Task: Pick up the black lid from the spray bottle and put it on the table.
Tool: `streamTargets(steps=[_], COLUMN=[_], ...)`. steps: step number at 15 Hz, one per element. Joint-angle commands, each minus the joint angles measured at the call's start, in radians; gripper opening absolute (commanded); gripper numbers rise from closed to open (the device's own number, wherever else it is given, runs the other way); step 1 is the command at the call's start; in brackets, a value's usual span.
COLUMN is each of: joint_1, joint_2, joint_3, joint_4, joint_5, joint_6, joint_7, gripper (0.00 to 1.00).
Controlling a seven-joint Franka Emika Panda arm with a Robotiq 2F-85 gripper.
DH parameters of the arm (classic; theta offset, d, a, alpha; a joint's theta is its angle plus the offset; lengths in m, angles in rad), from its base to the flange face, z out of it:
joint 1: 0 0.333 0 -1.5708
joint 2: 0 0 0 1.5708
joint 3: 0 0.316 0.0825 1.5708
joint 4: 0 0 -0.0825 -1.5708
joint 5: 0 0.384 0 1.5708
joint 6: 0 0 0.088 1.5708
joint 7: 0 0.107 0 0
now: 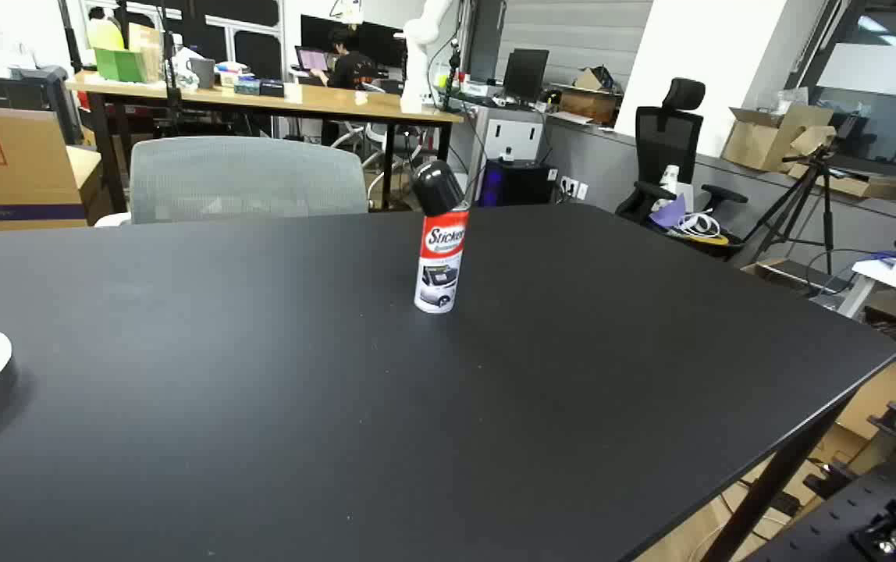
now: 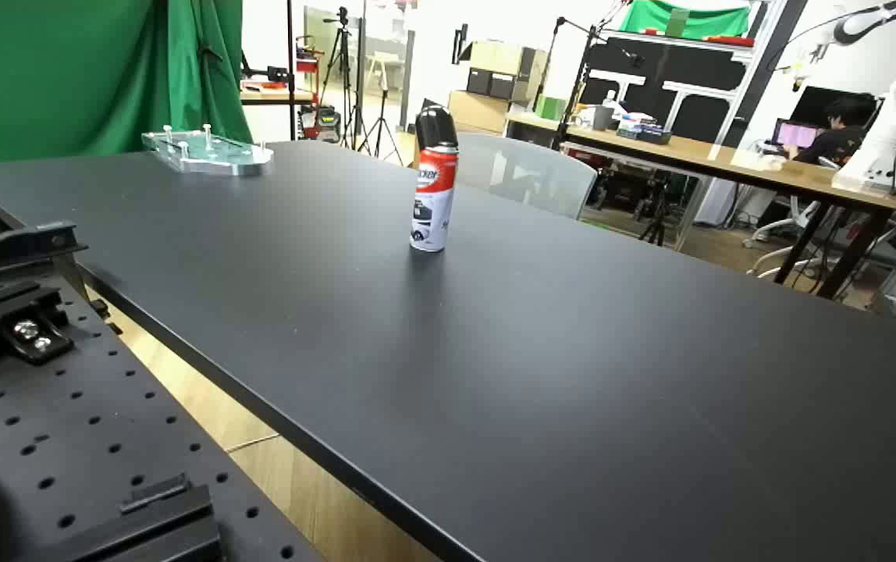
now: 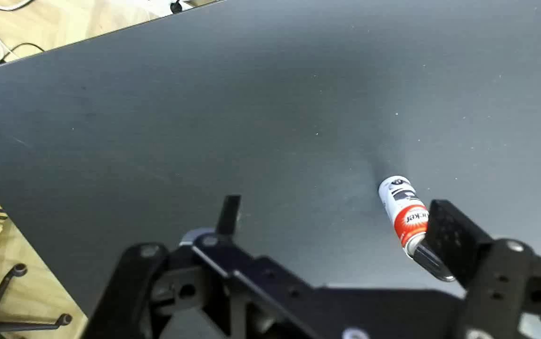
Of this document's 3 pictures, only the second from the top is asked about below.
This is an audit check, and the black spray can lid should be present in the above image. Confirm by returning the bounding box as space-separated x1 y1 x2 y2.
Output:
417 108 457 150

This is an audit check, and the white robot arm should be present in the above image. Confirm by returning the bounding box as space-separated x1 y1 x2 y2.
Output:
834 81 896 191

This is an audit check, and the red white spray can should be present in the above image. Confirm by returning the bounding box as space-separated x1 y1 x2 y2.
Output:
408 146 459 253

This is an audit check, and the grey mesh office chair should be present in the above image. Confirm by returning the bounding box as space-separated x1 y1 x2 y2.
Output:
459 133 598 219

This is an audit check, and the clear acrylic plate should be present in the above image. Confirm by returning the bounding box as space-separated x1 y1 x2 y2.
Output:
140 125 272 178

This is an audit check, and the long wooden desk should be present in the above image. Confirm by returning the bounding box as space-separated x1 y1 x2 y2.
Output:
505 109 896 301

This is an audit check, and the person in black clothes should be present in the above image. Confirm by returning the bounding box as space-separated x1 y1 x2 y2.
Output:
797 112 859 165

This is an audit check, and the green backdrop curtain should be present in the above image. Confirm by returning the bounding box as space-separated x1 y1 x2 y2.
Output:
0 0 257 250

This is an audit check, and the camera tripod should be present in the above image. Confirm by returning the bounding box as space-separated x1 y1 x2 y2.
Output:
355 68 404 162

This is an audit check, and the black mounting bracket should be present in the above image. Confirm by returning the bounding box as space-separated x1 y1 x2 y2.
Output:
0 221 81 365

